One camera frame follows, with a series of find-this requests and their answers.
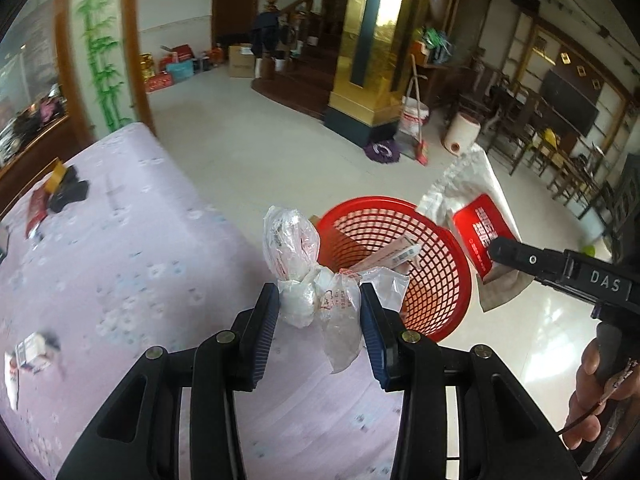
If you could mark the clear plastic film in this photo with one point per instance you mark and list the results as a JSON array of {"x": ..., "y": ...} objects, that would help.
[{"x": 387, "y": 285}]

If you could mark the dark wooden chair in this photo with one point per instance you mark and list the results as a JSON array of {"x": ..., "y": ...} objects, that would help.
[{"x": 515, "y": 125}]

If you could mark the dark blue jacket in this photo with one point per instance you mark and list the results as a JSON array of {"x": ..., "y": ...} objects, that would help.
[{"x": 265, "y": 30}]

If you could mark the person's right hand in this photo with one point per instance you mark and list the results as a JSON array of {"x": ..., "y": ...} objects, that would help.
[{"x": 585, "y": 400}]

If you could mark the red plastic basket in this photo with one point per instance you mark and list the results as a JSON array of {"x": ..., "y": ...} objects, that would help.
[{"x": 440, "y": 260}]

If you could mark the pink floral mattress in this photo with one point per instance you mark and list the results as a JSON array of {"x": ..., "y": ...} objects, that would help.
[{"x": 150, "y": 260}]

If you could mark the red flat packet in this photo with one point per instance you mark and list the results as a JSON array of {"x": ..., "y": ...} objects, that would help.
[{"x": 37, "y": 210}]

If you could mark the pink long carton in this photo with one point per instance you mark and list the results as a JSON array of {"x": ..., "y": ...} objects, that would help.
[{"x": 395, "y": 255}]

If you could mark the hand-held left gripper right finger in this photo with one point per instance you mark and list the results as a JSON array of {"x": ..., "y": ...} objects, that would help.
[{"x": 375, "y": 340}]

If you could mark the black television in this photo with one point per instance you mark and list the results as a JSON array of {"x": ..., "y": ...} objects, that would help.
[{"x": 567, "y": 102}]

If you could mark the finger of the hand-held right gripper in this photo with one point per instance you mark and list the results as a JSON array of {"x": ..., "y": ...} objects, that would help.
[{"x": 530, "y": 260}]

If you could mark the white sack red label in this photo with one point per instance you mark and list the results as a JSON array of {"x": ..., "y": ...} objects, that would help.
[{"x": 480, "y": 180}]

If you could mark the stack of red gift boxes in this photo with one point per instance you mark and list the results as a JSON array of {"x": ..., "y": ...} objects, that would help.
[{"x": 167, "y": 72}]

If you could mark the dark wooden staircase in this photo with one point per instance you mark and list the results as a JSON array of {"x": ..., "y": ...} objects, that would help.
[{"x": 300, "y": 85}]

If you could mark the yellow plastic stool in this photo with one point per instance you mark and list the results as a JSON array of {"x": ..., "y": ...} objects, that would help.
[{"x": 546, "y": 141}]

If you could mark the cardboard box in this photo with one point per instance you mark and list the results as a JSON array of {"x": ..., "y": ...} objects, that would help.
[{"x": 241, "y": 60}]

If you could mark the pillar with bamboo painting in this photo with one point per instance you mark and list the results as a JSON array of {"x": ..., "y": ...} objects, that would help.
[{"x": 100, "y": 45}]

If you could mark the yellow brown small packet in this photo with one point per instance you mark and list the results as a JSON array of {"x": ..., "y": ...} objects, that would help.
[{"x": 55, "y": 175}]

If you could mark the clear plastic bag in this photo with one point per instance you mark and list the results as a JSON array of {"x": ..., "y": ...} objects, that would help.
[
  {"x": 290, "y": 240},
  {"x": 340, "y": 330}
]

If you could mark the green bag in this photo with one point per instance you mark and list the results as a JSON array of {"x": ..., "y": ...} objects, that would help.
[{"x": 436, "y": 42}]

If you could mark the gold tiled pillar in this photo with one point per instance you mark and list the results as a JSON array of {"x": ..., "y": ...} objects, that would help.
[{"x": 367, "y": 35}]

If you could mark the white red small carton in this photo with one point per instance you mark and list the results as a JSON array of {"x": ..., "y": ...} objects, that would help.
[{"x": 30, "y": 355}]

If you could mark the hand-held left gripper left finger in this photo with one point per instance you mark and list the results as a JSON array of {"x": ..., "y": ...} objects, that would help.
[{"x": 265, "y": 335}]

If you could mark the wooden counter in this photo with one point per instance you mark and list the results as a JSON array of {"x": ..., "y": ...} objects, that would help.
[{"x": 30, "y": 155}]

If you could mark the white plastic barrel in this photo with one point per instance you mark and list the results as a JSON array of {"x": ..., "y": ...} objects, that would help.
[{"x": 462, "y": 132}]

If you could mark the white bucket red print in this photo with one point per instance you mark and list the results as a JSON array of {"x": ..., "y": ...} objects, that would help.
[{"x": 412, "y": 117}]

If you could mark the brown wooden door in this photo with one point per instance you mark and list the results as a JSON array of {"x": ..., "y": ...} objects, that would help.
[{"x": 237, "y": 2}]

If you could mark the purple mop head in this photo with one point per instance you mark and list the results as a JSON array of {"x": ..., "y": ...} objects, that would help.
[{"x": 382, "y": 151}]

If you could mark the broom with red head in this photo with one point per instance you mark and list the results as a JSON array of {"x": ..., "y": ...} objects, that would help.
[{"x": 421, "y": 150}]

